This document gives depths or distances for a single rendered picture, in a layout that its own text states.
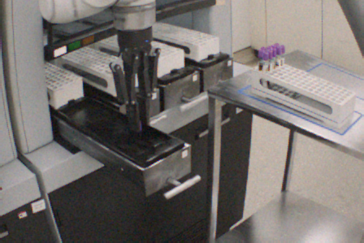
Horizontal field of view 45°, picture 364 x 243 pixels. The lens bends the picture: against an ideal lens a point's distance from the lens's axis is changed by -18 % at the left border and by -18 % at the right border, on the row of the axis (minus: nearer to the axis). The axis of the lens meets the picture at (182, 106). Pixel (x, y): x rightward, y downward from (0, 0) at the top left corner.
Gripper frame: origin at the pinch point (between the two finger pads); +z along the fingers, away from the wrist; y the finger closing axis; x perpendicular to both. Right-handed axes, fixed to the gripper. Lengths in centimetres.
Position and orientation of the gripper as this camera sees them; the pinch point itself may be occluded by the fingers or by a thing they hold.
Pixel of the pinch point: (138, 113)
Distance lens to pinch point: 115.0
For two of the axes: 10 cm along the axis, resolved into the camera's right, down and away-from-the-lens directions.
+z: 0.2, 9.0, 4.4
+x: 7.3, 2.9, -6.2
